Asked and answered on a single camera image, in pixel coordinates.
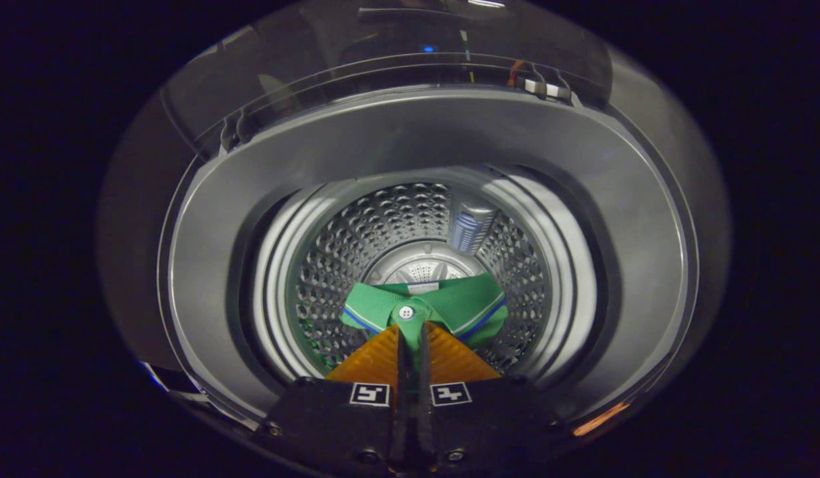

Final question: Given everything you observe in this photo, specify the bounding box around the dark glass washing machine lid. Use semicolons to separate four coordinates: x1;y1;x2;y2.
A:
161;0;613;160

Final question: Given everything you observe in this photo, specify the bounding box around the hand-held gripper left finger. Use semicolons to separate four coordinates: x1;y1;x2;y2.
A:
254;323;410;475

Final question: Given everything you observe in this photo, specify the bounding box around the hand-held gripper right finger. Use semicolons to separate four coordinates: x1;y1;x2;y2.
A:
418;322;570;473

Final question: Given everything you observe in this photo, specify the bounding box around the grey washing machine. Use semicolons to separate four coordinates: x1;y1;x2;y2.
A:
154;53;702;459

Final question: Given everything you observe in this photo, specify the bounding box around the green polo shirt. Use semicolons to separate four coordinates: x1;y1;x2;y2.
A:
340;272;510;392

